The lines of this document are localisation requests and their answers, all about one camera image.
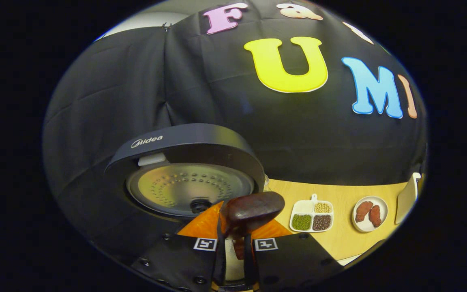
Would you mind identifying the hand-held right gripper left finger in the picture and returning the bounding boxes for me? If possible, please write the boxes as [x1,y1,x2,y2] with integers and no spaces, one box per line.
[130,201,226,292]

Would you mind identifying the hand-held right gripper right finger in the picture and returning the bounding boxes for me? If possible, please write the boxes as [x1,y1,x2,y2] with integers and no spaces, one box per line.
[244,217,345,292]

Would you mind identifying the dark wooden spoon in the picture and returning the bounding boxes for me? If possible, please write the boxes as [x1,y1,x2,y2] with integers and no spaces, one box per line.
[219,192,285,260]

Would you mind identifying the grey silver rice cooker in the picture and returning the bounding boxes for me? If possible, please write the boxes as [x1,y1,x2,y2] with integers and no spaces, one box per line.
[96,123,266,282]

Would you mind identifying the white divided bean dish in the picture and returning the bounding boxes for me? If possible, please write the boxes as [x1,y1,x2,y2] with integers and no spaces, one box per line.
[289,193,334,233]

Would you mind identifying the white round plate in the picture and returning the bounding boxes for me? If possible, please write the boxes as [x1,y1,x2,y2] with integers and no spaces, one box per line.
[352,196,388,233]

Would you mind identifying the red brown meat piece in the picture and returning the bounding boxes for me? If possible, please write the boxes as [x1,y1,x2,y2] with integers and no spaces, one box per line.
[355,201,373,223]
[369,205,382,228]

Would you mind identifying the white toaster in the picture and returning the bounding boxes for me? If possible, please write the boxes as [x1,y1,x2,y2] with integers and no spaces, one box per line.
[394,172,422,225]

